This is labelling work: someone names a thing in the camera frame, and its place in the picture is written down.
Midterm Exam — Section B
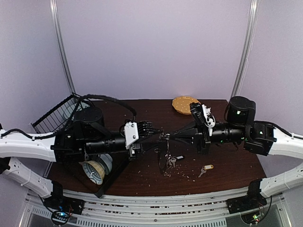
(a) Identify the key with yellow tag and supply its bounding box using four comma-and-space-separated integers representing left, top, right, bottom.
198, 165, 214, 178

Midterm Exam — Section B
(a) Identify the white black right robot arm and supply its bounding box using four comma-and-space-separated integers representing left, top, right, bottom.
168, 96, 303, 213

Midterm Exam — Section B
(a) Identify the yellow patterned bowl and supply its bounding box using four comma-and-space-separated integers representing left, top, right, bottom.
82, 161, 106, 185

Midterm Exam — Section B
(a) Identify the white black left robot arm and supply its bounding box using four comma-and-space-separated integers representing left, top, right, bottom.
0, 106, 160, 210

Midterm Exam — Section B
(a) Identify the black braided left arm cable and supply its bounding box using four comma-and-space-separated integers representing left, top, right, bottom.
68, 94, 138, 123

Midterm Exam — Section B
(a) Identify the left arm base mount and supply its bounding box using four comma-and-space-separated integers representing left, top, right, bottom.
41, 197, 85, 226

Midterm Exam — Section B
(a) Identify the aluminium corner post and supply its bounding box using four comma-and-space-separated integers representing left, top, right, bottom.
231, 0, 259, 97
50, 0, 76, 94

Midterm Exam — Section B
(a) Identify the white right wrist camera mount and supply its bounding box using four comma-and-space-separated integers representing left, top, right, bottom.
202, 104, 216, 128

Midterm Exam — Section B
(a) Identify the aluminium front rail frame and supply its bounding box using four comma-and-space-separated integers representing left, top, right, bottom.
18, 185, 292, 227

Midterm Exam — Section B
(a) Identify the black wire dish rack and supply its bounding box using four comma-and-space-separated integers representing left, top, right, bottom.
32, 93, 136, 197

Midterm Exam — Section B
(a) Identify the aluminium corner post right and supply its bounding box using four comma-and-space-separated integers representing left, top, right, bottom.
231, 0, 259, 97

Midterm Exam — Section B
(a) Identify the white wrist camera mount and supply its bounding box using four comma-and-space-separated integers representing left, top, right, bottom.
202, 104, 216, 128
124, 122, 139, 149

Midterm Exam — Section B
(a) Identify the silver key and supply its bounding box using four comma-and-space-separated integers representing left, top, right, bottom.
165, 154, 172, 169

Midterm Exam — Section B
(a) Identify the light green celadon bowl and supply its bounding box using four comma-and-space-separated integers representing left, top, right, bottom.
99, 154, 113, 175

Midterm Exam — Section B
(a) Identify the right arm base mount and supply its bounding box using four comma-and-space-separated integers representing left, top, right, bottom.
226, 195, 272, 226

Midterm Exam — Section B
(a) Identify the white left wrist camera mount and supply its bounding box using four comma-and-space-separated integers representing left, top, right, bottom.
124, 122, 139, 149

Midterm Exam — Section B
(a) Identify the yellow polka dot dish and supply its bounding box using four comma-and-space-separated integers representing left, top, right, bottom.
172, 96, 200, 115

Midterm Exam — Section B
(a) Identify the aluminium corner post left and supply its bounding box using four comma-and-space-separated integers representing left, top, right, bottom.
50, 0, 76, 94

